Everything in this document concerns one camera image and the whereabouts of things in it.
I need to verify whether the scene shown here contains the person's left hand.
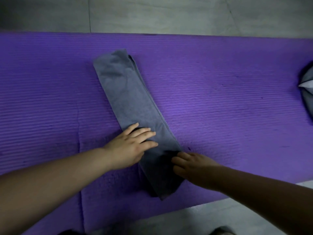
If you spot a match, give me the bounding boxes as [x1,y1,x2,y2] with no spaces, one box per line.
[101,122,159,171]

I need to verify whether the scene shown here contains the person's right hand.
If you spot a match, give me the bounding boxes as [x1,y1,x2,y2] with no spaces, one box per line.
[171,151,222,191]

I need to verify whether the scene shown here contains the dark grey tagged towel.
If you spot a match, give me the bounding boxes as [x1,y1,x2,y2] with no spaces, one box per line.
[93,49,185,200]

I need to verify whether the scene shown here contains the person's left forearm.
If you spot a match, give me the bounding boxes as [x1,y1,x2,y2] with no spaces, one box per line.
[0,147,113,235]

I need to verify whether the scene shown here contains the person's right forearm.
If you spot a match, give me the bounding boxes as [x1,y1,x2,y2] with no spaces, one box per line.
[213,165,313,235]

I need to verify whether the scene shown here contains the person's dark trouser leg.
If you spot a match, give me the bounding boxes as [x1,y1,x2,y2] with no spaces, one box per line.
[58,229,86,235]

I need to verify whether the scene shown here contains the purple yoga mat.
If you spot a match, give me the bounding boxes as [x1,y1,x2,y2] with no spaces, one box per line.
[0,31,313,235]

